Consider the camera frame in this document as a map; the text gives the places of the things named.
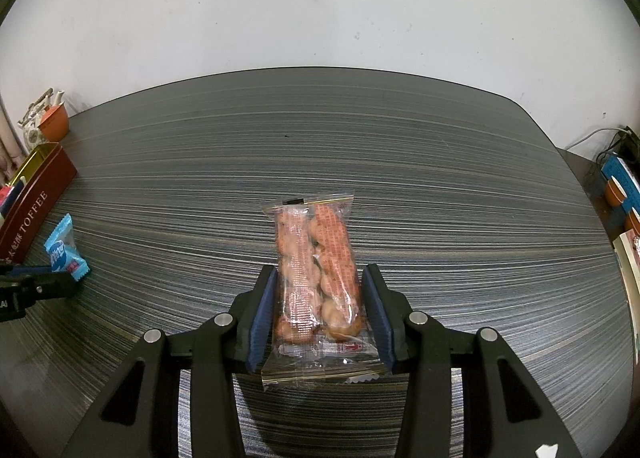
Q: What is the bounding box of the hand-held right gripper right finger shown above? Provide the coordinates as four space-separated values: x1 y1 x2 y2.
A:
361 264 583 458

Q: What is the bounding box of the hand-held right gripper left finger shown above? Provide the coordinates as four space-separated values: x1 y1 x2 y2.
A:
64 265 279 458

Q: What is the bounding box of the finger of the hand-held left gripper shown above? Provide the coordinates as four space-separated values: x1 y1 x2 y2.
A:
20 270 80 299
0 260 53 277

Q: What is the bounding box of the blue candy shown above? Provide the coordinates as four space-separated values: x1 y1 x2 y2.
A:
44 214 90 279

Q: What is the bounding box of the clear peanut packet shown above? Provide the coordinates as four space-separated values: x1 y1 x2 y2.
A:
261 193 388 393

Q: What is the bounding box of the red tin box gold interior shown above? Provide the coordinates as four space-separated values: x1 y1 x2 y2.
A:
0 142 79 266

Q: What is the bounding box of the beige pleated curtain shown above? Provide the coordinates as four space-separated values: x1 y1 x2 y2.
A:
0 102 28 179

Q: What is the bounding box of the floral ceramic teapot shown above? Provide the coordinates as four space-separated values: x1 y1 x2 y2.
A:
17 88 66 149

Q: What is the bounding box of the orange-brown ceramic cup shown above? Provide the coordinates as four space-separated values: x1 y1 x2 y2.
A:
37 104 68 143

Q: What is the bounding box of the brown side table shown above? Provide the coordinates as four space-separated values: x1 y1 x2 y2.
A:
556 148 640 364

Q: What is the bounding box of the stack of books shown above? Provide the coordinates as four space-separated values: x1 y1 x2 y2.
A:
612 230 640 299

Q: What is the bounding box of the blue printed box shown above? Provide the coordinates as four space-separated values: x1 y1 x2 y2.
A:
601 155 640 233

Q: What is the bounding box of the black power strip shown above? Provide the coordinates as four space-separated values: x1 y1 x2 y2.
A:
617 125 640 161

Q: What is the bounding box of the grey cable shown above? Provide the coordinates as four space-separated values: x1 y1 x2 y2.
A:
565 127 626 151

